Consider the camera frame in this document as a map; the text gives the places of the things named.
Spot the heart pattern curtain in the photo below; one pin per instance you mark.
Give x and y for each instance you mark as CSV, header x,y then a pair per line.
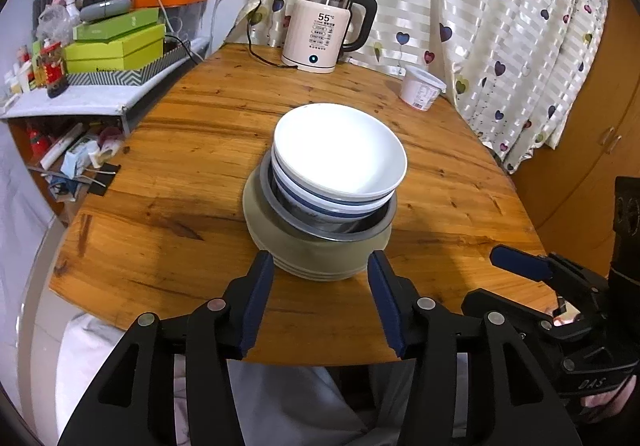
x,y
512,68

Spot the person right hand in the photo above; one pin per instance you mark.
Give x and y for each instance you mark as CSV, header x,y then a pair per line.
x,y
610,403

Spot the wooden cabinet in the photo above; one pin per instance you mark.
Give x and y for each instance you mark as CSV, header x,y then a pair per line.
x,y
568,192

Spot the dark green flat box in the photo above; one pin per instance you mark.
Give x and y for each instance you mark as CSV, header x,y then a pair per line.
x,y
108,29

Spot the black binder clip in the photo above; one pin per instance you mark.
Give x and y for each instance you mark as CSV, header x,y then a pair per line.
x,y
99,180

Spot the chevron pattern tray box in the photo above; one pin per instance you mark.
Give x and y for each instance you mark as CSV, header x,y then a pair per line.
x,y
137,77

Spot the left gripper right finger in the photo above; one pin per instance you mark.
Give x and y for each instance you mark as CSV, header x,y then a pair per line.
x,y
474,381

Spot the black gripper tracking camera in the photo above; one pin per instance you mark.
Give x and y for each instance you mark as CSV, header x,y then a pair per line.
x,y
626,254

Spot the lime green box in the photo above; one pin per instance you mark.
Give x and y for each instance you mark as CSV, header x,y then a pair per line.
x,y
129,52

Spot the white electric kettle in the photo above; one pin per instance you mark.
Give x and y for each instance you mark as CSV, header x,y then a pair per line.
x,y
315,39

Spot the grey pouch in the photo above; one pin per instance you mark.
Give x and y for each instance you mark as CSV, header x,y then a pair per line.
x,y
104,10

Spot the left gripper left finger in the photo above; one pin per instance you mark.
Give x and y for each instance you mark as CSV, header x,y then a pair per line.
x,y
130,401

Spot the large white blue-striped bowl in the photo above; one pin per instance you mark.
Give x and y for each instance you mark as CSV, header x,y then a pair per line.
x,y
322,208

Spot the white plastic tub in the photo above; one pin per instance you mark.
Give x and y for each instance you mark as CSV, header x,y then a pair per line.
x,y
420,89

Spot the red labelled jar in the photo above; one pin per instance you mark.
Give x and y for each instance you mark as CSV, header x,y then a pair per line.
x,y
54,67

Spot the green whale plate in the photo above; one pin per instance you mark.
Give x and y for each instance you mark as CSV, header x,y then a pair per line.
x,y
271,234
319,277
352,267

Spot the white side shelf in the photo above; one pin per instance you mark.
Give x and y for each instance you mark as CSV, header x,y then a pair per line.
x,y
129,104

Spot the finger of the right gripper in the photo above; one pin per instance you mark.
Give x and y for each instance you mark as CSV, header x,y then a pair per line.
x,y
522,264
534,324

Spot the small white blue-striped bowl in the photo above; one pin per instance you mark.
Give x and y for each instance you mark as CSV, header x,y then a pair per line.
x,y
339,152

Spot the orange lid storage bin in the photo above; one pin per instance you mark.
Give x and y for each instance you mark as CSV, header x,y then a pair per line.
x,y
181,17

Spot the stainless steel bowl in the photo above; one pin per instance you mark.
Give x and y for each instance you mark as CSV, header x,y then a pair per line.
x,y
318,226

